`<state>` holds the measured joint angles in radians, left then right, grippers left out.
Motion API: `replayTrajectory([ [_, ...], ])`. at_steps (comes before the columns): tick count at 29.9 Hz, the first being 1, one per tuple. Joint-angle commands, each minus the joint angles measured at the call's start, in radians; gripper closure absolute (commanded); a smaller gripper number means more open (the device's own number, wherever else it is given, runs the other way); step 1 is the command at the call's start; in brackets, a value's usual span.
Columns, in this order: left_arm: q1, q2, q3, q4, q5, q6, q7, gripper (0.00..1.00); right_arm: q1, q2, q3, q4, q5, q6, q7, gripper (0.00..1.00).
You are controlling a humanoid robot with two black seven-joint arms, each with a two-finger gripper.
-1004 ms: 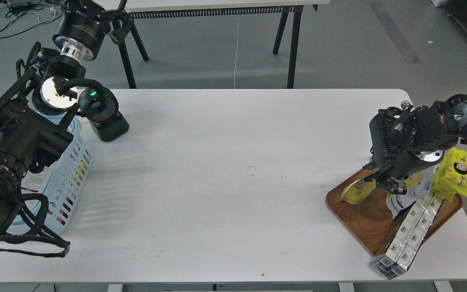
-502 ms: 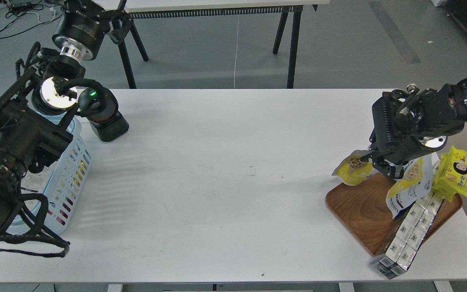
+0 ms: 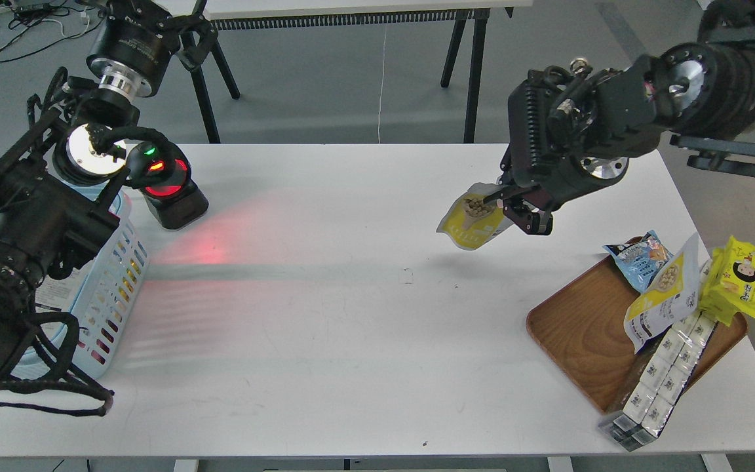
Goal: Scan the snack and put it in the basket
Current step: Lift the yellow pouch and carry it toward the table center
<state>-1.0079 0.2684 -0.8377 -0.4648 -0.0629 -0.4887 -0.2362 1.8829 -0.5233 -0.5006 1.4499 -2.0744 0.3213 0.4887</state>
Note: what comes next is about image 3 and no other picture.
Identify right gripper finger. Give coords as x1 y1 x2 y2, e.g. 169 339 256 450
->
501 197 553 236
482 184 541 204

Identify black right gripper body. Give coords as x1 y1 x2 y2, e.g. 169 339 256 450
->
500 64 629 211

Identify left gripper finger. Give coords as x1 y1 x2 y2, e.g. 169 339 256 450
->
165 1 218 71

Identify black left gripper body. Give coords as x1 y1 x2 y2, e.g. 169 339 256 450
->
87 1 180 98

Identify yellow white snack pouch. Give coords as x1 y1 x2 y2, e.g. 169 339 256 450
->
623 232 701 353
436 182 513 251

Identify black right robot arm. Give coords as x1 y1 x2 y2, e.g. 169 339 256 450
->
480 1 755 235

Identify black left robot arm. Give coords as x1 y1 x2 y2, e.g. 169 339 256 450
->
0 1 219 416

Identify blue snack bag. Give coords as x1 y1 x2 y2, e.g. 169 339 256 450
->
603 230 673 293

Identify yellow snack packet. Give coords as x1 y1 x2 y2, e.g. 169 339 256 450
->
700 236 755 326

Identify light blue plastic basket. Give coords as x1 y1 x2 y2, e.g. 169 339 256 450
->
0 190 151 382

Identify white background table black legs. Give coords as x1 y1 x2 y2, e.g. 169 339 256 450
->
155 0 535 144

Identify brown wooden tray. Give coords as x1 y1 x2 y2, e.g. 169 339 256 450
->
526 236 748 414

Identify black barcode scanner red window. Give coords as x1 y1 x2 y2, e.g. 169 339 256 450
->
126 141 209 230

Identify white tissue multipack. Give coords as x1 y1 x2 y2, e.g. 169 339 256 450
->
597 313 719 452

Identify white receipt paper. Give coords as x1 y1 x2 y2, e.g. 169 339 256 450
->
34 263 92 313

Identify black floor cables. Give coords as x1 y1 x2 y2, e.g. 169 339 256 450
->
0 0 100 66

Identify white hanging cable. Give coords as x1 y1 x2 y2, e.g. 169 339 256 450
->
377 25 388 144

